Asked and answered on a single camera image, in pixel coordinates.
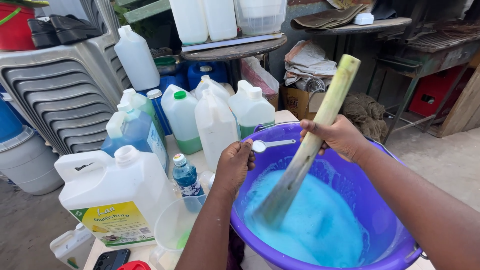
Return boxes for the person's left hand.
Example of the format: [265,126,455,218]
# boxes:
[214,139,256,198]

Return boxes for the person's right hand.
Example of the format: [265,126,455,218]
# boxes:
[299,114,372,164]

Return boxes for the long wooden stirring stick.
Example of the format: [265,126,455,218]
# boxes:
[259,54,362,229]

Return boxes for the white plastic measuring spoon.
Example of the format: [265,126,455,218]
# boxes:
[251,139,297,154]

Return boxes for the brown rough cloth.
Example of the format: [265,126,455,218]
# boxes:
[339,93,389,143]

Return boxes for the tall empty white jerrycan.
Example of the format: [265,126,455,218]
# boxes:
[194,89,241,172]

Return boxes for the small blue liquid bottle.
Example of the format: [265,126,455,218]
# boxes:
[172,153,205,198]

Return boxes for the white-capped jerrycan with green liquid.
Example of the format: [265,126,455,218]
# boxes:
[228,80,276,140]

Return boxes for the brown cardboard box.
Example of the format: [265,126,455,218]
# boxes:
[279,84,327,121]

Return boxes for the white jerrycan with green cap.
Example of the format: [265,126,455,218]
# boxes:
[160,84,203,155]

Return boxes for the purple plastic bucket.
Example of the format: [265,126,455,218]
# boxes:
[229,121,425,270]

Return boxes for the clear plastic measuring jug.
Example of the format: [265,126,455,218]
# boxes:
[154,194,208,252]

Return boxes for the crumpled paper sacks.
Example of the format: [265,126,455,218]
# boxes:
[284,40,338,92]

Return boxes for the dark blue jerrycan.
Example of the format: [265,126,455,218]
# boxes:
[139,62,190,97]
[187,62,229,91]

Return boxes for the blue foamy soap liquid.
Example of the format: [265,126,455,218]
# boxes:
[244,169,370,268]

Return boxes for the blue jerrycan with white cap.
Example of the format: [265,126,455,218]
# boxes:
[146,89,173,136]

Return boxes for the clear plastic bag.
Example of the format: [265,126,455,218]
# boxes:
[241,56,280,100]

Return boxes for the red plastic crate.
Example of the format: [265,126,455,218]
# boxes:
[409,65,475,119]

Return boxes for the jerrycan of blue liquid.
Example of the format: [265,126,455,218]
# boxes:
[100,102,169,172]

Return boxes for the pale green tinted jerrycan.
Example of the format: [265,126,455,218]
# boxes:
[120,88,166,147]

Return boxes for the round grey table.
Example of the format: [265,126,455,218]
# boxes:
[304,17,412,64]

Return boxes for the round dark wooden table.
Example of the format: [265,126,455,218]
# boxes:
[181,34,288,91]

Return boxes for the clear plastic bottle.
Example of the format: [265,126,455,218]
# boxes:
[149,245,181,270]

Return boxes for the white jerrycan with yellow label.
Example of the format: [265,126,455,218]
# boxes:
[54,145,177,248]

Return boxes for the wooden plank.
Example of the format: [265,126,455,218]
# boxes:
[436,62,480,139]

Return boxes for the small white box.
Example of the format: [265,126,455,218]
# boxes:
[352,13,375,26]

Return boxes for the brown paper sheets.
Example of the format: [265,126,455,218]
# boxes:
[290,4,370,31]

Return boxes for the rusty metal grill stand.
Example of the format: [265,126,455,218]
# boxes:
[369,19,480,145]

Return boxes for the flat white board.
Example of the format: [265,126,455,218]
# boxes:
[181,32,283,52]

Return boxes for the red plastic cap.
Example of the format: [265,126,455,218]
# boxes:
[117,260,151,270]

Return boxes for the large white plastic container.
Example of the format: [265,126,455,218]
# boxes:
[169,0,209,45]
[202,0,238,41]

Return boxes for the clear plastic tub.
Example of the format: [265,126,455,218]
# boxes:
[233,0,287,36]

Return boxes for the black smartphone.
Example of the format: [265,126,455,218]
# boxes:
[92,248,131,270]

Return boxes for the small white jerrycan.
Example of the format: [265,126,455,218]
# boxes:
[49,223,96,270]

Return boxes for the stack of grey plastic chairs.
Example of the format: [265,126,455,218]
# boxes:
[0,0,132,156]

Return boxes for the grey plastic bucket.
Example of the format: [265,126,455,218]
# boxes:
[0,125,64,196]

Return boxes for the black leather shoe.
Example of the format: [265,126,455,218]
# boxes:
[50,14,103,45]
[27,18,61,49]

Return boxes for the blue plastic barrel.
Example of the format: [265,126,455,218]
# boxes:
[0,94,25,144]

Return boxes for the red plastic bucket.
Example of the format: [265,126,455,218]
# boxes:
[0,2,37,52]

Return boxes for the green metal frame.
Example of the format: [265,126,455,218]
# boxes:
[114,0,172,24]

